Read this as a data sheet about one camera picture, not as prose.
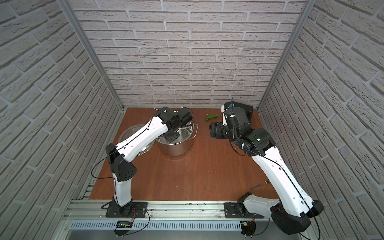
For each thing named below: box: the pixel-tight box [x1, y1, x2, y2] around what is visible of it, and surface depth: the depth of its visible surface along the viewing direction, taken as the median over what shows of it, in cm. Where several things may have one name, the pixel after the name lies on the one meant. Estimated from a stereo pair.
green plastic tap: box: [206, 113, 218, 122], surface depth 116 cm
